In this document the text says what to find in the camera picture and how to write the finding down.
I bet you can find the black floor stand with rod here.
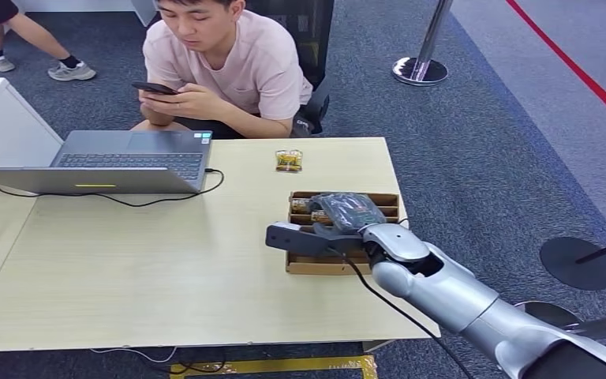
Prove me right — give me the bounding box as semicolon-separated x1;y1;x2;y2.
538;233;606;292

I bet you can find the person's right hand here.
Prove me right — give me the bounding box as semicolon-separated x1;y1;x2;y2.
138;89;165;113

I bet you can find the black smartphone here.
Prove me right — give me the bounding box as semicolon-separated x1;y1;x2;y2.
130;80;180;97

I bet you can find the grey open laptop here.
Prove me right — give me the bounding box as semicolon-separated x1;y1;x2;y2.
0;129;214;196

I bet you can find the seated person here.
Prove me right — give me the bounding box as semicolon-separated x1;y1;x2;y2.
130;0;315;141

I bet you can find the red floor tape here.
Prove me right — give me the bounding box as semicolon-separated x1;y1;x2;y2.
504;0;606;137

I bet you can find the loose yellow hotel card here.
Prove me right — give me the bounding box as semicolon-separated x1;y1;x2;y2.
275;149;304;174

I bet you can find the cardboard slotted card organizer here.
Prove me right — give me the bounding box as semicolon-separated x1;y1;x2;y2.
286;190;402;276

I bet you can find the person's left hand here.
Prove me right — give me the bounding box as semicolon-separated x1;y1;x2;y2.
146;82;232;122

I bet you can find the white cabinet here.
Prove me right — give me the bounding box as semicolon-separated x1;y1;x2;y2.
0;77;64;169

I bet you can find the black laptop power cable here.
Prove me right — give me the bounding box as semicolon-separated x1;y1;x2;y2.
0;167;226;209

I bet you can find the thin white cable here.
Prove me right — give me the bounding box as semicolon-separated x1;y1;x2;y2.
90;347;178;365

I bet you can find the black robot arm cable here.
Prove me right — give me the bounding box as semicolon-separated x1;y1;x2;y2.
327;246;476;379

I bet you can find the yellow floor tape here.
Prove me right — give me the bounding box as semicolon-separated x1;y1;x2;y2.
169;355;378;379

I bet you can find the chrome stanchion post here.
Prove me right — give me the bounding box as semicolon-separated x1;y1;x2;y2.
391;0;455;88

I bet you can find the thin black floor cable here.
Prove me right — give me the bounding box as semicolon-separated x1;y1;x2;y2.
169;358;229;377

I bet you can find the white desk panel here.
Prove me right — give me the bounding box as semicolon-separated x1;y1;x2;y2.
12;0;159;28

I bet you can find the black office chair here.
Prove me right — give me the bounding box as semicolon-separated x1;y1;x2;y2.
245;0;335;138

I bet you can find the standing person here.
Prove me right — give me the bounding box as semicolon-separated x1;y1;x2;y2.
0;0;98;83

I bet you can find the white table leg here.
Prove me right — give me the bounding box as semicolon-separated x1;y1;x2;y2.
361;339;397;354

